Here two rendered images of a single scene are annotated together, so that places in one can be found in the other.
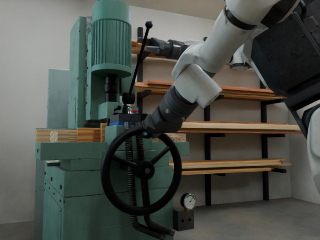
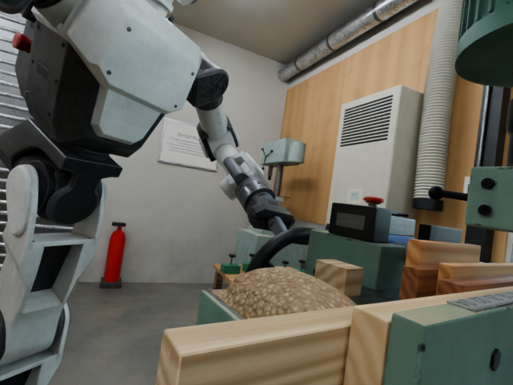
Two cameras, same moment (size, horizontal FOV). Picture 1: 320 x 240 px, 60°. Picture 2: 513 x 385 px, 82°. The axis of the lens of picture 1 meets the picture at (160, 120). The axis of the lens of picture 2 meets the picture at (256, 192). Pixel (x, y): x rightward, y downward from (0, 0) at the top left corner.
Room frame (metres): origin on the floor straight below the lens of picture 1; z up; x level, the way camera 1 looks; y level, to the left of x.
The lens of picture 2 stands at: (1.51, -0.11, 0.99)
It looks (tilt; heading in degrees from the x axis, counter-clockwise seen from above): 2 degrees up; 175
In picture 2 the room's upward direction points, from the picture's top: 8 degrees clockwise
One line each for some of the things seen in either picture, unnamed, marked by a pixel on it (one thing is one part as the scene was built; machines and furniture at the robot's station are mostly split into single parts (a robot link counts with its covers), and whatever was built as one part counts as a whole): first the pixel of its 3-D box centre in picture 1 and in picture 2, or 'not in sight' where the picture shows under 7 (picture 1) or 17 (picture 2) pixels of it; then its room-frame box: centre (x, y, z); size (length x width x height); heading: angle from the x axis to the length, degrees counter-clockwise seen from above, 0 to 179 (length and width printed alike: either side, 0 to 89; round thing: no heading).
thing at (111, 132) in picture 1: (127, 138); (366, 265); (1.05, 0.12, 0.91); 0.15 x 0.14 x 0.09; 119
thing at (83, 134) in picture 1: (106, 135); (488, 286); (1.16, 0.22, 0.93); 0.24 x 0.01 x 0.06; 119
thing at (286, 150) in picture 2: not in sight; (272, 224); (-1.21, 0.31, 0.79); 0.62 x 0.48 x 1.58; 21
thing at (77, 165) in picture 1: (115, 161); not in sight; (1.16, 0.19, 0.82); 0.40 x 0.21 x 0.04; 119
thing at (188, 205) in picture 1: (187, 203); not in sight; (1.15, -0.11, 0.65); 0.06 x 0.04 x 0.08; 119
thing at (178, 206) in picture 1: (179, 216); not in sight; (1.22, -0.08, 0.58); 0.12 x 0.08 x 0.08; 29
